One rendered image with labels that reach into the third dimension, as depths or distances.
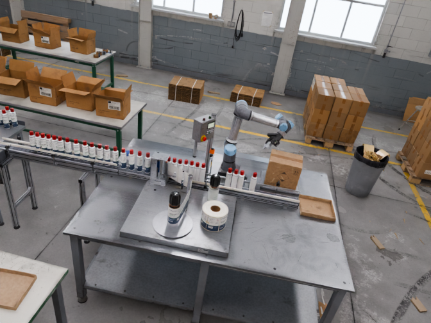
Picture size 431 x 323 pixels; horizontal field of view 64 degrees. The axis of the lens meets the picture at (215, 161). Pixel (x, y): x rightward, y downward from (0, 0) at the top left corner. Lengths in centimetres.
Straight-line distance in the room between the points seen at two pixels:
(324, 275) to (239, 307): 80
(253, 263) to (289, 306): 76
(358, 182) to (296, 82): 372
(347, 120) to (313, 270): 383
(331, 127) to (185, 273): 386
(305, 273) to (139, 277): 141
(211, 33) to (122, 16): 210
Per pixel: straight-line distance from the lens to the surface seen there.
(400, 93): 862
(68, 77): 474
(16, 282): 259
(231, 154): 326
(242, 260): 261
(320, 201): 339
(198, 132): 291
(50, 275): 257
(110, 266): 332
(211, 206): 269
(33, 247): 393
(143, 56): 874
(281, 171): 325
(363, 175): 507
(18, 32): 733
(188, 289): 316
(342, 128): 624
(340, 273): 279
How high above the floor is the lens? 272
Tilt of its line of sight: 32 degrees down
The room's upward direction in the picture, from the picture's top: 9 degrees clockwise
